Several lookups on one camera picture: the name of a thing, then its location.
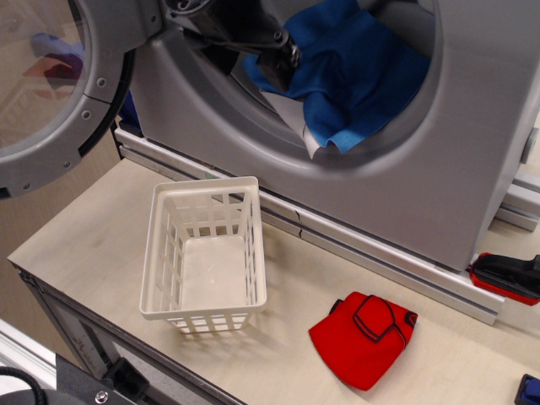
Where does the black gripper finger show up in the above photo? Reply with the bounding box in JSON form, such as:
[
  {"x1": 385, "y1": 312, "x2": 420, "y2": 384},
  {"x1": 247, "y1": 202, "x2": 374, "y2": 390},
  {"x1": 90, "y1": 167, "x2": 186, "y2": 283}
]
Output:
[
  {"x1": 201, "y1": 43, "x2": 240, "y2": 76},
  {"x1": 256, "y1": 41, "x2": 301, "y2": 92}
]

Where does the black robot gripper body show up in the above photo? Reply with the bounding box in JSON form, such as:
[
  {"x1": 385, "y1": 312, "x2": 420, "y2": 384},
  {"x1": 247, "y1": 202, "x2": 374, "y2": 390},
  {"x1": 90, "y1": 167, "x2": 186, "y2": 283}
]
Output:
[{"x1": 165, "y1": 0, "x2": 294, "y2": 55}]

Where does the white cloth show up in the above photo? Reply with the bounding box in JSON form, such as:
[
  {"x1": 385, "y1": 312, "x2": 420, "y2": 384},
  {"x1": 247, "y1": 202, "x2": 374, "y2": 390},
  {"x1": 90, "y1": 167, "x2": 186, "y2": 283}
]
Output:
[{"x1": 259, "y1": 89, "x2": 321, "y2": 159}]

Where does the blue cloth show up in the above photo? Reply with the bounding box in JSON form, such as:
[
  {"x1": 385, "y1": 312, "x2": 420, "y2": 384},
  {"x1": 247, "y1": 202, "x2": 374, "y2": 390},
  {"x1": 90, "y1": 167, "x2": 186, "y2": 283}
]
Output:
[{"x1": 243, "y1": 1, "x2": 429, "y2": 154}]

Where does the grey toy washing machine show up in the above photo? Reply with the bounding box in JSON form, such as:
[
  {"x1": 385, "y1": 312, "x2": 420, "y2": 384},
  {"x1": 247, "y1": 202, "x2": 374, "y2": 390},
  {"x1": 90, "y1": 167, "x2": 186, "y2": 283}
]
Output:
[{"x1": 132, "y1": 1, "x2": 539, "y2": 270}]

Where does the white plastic laundry basket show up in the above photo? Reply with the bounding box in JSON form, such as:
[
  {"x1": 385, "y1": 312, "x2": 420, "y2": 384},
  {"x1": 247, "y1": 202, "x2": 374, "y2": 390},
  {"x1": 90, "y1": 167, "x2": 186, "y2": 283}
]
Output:
[{"x1": 140, "y1": 176, "x2": 267, "y2": 333}]

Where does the round grey washer door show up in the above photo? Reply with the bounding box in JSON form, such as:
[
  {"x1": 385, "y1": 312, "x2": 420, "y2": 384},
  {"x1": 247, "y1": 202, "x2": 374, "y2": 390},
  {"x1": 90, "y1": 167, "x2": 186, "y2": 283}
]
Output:
[{"x1": 1, "y1": 1, "x2": 162, "y2": 199}]

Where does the red garment with dark trim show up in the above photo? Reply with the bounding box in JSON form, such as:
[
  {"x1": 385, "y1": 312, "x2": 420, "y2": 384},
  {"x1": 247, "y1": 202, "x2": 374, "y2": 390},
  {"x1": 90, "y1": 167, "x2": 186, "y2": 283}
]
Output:
[{"x1": 309, "y1": 292, "x2": 418, "y2": 392}]

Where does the red and black clamp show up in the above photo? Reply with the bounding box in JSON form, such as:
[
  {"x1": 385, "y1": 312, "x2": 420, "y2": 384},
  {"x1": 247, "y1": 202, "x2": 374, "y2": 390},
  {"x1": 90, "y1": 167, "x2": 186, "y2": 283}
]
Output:
[{"x1": 469, "y1": 253, "x2": 539, "y2": 305}]

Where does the blue and black clamp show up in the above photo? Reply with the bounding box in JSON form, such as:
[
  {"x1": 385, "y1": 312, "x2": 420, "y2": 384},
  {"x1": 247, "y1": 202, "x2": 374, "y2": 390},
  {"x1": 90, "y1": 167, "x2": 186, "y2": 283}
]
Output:
[{"x1": 514, "y1": 374, "x2": 540, "y2": 405}]

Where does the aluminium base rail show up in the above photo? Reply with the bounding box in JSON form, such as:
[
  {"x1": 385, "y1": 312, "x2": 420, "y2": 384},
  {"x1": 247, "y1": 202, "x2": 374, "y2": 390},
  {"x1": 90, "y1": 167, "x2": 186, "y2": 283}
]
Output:
[{"x1": 114, "y1": 128, "x2": 505, "y2": 325}]

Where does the aluminium table frame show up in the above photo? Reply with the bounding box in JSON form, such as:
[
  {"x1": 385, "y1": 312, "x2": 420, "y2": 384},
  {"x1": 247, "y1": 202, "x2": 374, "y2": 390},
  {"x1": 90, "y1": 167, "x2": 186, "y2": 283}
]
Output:
[{"x1": 16, "y1": 267, "x2": 242, "y2": 404}]

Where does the black bracket with bolt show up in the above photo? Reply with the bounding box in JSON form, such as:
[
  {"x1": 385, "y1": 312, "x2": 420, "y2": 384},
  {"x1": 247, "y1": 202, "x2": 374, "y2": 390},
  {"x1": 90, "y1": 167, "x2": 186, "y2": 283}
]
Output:
[{"x1": 55, "y1": 355, "x2": 150, "y2": 404}]

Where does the black cable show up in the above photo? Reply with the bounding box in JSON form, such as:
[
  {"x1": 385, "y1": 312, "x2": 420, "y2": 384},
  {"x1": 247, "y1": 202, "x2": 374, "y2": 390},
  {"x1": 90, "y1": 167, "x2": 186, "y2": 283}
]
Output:
[{"x1": 0, "y1": 366, "x2": 47, "y2": 405}]

